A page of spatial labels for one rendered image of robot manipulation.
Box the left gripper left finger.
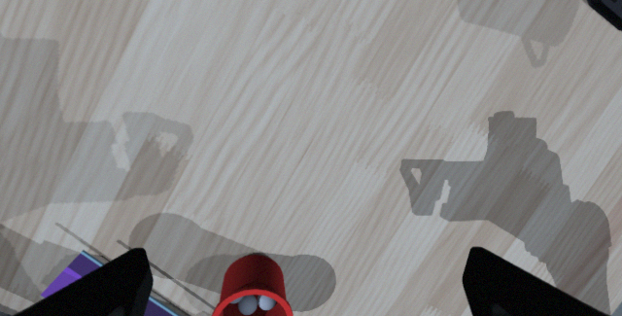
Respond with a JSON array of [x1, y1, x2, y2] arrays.
[[13, 248, 154, 316]]

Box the red cup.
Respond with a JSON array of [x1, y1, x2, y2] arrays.
[[212, 255, 293, 316]]

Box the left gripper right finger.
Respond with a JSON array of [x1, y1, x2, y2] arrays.
[[463, 247, 609, 316]]

